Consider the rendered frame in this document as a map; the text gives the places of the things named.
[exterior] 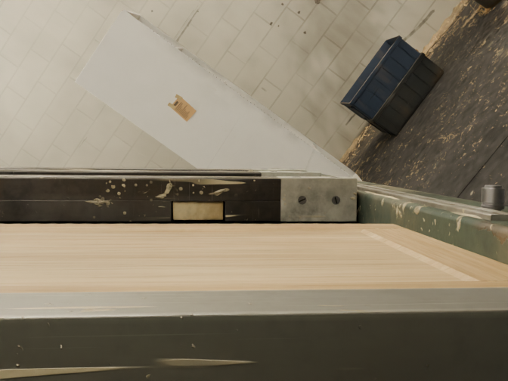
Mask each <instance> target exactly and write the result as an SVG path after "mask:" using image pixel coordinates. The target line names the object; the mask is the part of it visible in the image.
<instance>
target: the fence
mask: <svg viewBox="0 0 508 381"><path fill-rule="evenodd" d="M0 381H508V287H488V288H420V289H352V290H217V291H149V292H80V293H0Z"/></svg>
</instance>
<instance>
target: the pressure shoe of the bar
mask: <svg viewBox="0 0 508 381"><path fill-rule="evenodd" d="M223 208H224V203H223V201H173V220H223Z"/></svg>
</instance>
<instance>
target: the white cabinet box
mask: <svg viewBox="0 0 508 381"><path fill-rule="evenodd" d="M75 82H76V83H77V84H78V85H80V86H82V87H83V88H84V89H85V90H87V91H89V92H90V93H91V94H93V95H94V96H95V97H96V98H98V99H100V100H101V101H103V102H104V103H105V104H107V105H108V106H109V107H111V108H113V109H114V110H115V111H116V112H118V113H119V114H121V115H122V116H124V117H125V118H126V119H128V120H129V121H131V122H132V123H134V124H135V125H136V126H137V127H139V128H140V129H142V130H144V131H145V132H146V133H148V134H149V135H150V136H152V137H153V138H155V139H156V140H158V141H159V142H160V143H161V144H163V145H165V146H166V147H168V148H169V149H170V150H172V151H173V152H174V153H176V154H178V155H179V156H180V157H181V158H183V159H184V160H186V161H187V162H189V163H190V164H191V165H192V166H194V167H196V168H197V169H271V168H280V169H305V170H307V172H321V173H322V174H324V175H332V176H336V177H351V178H356V179H357V180H358V181H361V179H360V178H359V177H358V175H357V174H355V172H353V171H352V170H351V169H350V168H348V167H347V166H345V165H344V164H342V163H341V162H340V161H338V160H337V159H336V158H335V157H333V156H332V155H330V154H329V153H328V152H326V151H325V150H324V149H322V148H321V147H319V146H318V145H316V143H314V142H313V141H311V140H310V139H309V138H307V137H305V136H304V135H303V134H302V133H301V132H299V131H298V130H296V129H295V128H293V127H292V126H291V125H290V124H288V123H287V122H285V121H284V120H282V119H281V118H280V117H279V116H277V115H276V114H275V113H273V112H271V111H270V110H269V109H268V108H267V107H265V106H264V105H262V104H260V103H259V102H258V101H257V100H256V99H254V98H253V97H251V96H250V95H248V94H247V93H246V92H245V91H243V90H242V89H241V88H239V87H238V86H236V85H235V84H234V83H233V82H231V81H230V80H228V79H227V78H225V77H224V76H223V75H222V74H220V73H219V72H217V71H216V70H214V69H213V68H211V66H209V65H208V64H207V63H205V62H204V61H202V60H201V59H199V58H198V57H197V56H196V55H194V54H193V53H191V52H190V51H188V50H187V49H186V48H185V47H183V46H182V45H180V44H179V43H177V42H176V41H175V40H174V39H172V38H171V37H170V36H168V35H166V34H165V33H164V32H163V31H162V30H160V29H159V28H157V27H156V26H154V25H153V24H152V23H151V22H149V21H148V20H146V19H145V18H144V17H142V16H141V15H140V14H136V13H133V12H130V11H126V10H122V11H121V12H120V13H119V15H118V17H117V18H116V19H115V21H114V23H113V25H112V26H111V27H110V29H109V30H108V32H107V34H106V35H105V37H104V38H103V39H102V41H101V43H100V44H99V46H98V47H97V48H96V50H95V51H94V53H93V55H92V56H91V58H90V59H89V61H88V63H87V64H86V65H85V67H84V68H83V70H82V72H81V73H80V74H79V76H78V77H77V79H76V81H75Z"/></svg>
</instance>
